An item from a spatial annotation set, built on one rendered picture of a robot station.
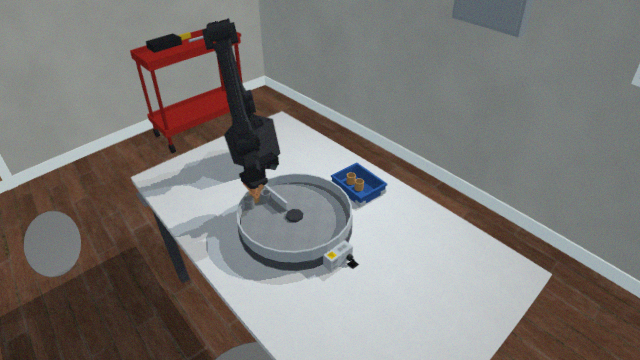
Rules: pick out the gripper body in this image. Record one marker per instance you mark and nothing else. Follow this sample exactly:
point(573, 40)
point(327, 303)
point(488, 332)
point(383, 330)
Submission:
point(252, 185)

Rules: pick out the blue crate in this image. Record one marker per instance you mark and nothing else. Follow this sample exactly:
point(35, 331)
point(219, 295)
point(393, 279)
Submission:
point(373, 185)

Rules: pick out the bronze bushing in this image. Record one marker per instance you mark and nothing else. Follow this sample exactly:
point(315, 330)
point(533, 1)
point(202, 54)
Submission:
point(351, 177)
point(255, 200)
point(359, 184)

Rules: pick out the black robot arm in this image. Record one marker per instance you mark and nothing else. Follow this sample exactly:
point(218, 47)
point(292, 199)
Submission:
point(243, 117)

